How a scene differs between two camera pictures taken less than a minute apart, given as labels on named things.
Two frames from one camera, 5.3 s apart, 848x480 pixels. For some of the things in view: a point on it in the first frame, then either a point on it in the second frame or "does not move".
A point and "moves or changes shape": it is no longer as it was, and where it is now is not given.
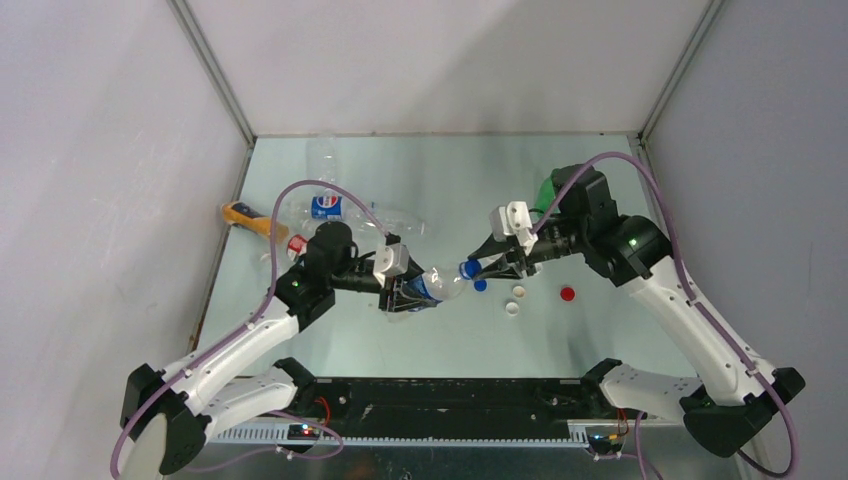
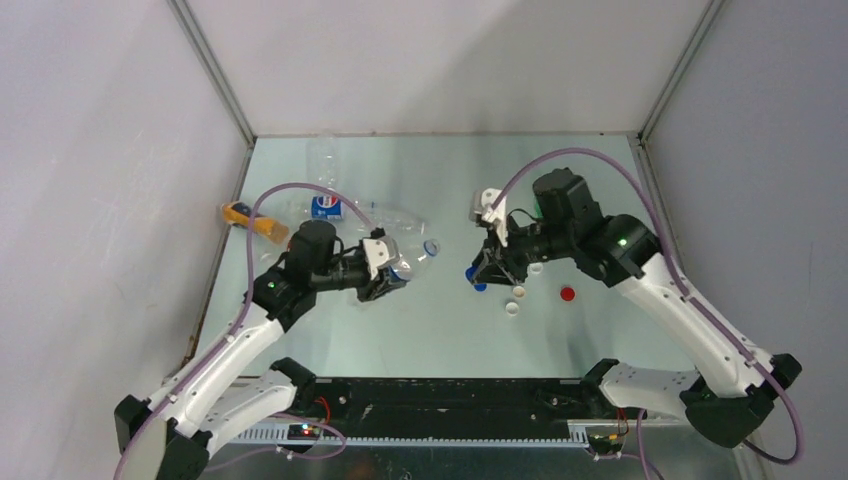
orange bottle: x=239 y=214 does not move
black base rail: x=376 y=408 does not move
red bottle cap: x=567 y=294 does not move
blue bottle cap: x=469 y=269 moves or changes shape
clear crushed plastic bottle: x=435 y=286 -> x=410 y=261
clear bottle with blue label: x=354 y=212 does not move
